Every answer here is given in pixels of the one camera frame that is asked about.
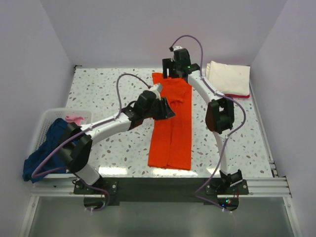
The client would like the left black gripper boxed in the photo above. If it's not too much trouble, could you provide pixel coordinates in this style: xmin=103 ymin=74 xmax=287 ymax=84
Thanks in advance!
xmin=143 ymin=97 xmax=175 ymax=120

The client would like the orange t-shirt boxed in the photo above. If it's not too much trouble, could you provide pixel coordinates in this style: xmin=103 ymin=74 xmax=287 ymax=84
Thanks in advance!
xmin=148 ymin=73 xmax=192 ymax=170

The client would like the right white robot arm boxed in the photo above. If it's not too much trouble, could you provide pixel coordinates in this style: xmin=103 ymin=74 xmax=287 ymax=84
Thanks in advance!
xmin=162 ymin=46 xmax=242 ymax=194

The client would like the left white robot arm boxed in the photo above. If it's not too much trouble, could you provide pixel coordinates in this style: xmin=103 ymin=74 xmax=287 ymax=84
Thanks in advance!
xmin=56 ymin=90 xmax=175 ymax=194

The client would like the folded cream t-shirt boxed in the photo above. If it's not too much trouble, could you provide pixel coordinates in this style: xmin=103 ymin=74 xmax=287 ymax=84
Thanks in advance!
xmin=205 ymin=61 xmax=250 ymax=95

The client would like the folded pink t-shirt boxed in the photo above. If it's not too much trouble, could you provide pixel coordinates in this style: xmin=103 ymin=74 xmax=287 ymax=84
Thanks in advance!
xmin=224 ymin=94 xmax=250 ymax=99

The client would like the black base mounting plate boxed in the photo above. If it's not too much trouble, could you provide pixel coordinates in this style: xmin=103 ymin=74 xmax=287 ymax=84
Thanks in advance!
xmin=72 ymin=178 xmax=249 ymax=211

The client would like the light pink t-shirt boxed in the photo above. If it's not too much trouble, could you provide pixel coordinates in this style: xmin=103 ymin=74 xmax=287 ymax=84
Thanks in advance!
xmin=65 ymin=116 xmax=84 ymax=125

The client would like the white plastic laundry basket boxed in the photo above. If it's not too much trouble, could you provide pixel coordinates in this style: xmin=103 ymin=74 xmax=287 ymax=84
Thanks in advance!
xmin=22 ymin=108 xmax=92 ymax=180

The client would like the navy blue t-shirt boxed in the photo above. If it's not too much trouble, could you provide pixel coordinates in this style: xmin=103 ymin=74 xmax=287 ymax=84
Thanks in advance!
xmin=22 ymin=118 xmax=68 ymax=183

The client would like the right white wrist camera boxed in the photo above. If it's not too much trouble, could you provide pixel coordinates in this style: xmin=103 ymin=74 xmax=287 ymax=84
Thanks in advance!
xmin=169 ymin=46 xmax=183 ymax=52

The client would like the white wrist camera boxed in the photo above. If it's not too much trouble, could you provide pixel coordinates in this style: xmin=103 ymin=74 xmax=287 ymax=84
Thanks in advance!
xmin=169 ymin=46 xmax=183 ymax=52
xmin=149 ymin=83 xmax=163 ymax=97

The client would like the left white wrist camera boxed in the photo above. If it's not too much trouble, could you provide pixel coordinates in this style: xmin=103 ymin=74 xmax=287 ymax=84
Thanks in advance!
xmin=149 ymin=83 xmax=163 ymax=97

